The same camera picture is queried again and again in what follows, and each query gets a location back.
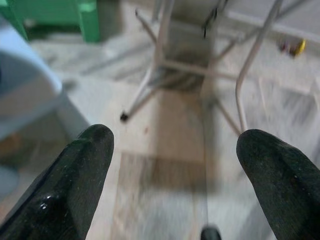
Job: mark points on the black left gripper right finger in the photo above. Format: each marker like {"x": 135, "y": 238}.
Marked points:
{"x": 282, "y": 180}

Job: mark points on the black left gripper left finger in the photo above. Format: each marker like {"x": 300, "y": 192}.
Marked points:
{"x": 62, "y": 190}

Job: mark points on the grey plastic rubbish bin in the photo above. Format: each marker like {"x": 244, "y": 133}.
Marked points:
{"x": 22, "y": 82}

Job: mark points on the yellow and dark small object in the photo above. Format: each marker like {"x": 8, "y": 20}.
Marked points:
{"x": 295, "y": 47}

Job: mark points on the green wooden cabinet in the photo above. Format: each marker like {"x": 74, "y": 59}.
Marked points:
{"x": 62, "y": 15}

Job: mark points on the grey metal folding table frame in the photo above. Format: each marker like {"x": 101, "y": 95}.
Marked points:
{"x": 165, "y": 37}

